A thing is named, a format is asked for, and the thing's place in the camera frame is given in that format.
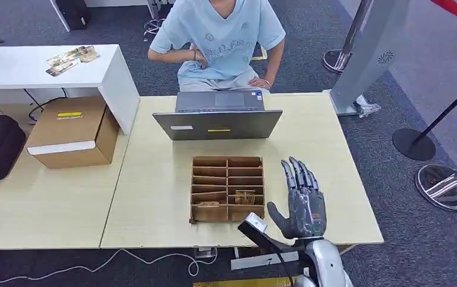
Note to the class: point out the person's left hand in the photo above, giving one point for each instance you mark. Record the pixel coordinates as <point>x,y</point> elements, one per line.
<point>259,82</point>

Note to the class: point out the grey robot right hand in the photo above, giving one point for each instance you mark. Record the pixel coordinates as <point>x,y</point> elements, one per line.
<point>305,214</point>

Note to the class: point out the person's right hand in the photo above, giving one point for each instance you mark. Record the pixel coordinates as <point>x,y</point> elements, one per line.
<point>200,58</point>

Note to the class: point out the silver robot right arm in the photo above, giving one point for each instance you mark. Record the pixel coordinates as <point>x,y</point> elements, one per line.
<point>327,265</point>

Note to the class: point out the person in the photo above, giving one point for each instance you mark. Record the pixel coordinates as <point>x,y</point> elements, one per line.
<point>224,43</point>

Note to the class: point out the wooden stool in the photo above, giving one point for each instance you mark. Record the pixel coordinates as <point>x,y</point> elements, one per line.
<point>261,53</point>

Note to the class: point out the grey open laptop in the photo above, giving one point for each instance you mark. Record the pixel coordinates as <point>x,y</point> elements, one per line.
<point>216,126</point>

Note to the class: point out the white flat board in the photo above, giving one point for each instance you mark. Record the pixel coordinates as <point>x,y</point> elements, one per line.
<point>260,261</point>

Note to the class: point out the chrome stanchion with dark base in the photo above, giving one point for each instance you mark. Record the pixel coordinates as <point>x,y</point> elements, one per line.
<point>337,59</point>

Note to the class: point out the slotted wooden card box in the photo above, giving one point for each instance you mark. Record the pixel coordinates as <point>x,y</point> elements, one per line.
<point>227,190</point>

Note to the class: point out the gold foil sheet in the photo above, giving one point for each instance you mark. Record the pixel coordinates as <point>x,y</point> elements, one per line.
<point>248,283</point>

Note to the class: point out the card lying in box slot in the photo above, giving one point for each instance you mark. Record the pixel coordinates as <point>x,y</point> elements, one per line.
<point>208,204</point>

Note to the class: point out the floor power socket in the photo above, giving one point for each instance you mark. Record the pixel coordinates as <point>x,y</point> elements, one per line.
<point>205,252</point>

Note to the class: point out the crumpled clear plastic wrap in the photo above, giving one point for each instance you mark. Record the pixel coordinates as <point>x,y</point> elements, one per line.
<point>367,107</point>

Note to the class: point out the grey kiosk pillar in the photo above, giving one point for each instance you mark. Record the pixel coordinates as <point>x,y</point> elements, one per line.
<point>371,51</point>

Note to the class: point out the black stanchion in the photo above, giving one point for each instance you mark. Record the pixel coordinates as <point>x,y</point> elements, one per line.
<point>412,144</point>

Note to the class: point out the black cabinet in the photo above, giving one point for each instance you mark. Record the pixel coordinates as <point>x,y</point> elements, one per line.
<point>74,12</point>

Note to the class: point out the chrome stanchion with mirror base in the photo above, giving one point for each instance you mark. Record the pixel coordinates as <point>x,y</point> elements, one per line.
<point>444,186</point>

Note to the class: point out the brown cardboard box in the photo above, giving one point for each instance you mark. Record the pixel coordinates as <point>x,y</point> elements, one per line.
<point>70,132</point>

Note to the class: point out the white side desk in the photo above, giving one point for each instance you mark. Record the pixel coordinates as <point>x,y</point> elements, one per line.
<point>22,71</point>

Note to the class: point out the red barrier belt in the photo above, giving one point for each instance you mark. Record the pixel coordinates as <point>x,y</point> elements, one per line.
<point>456,10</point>

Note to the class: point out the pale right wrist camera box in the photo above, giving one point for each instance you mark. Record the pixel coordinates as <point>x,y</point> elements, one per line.
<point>256,226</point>

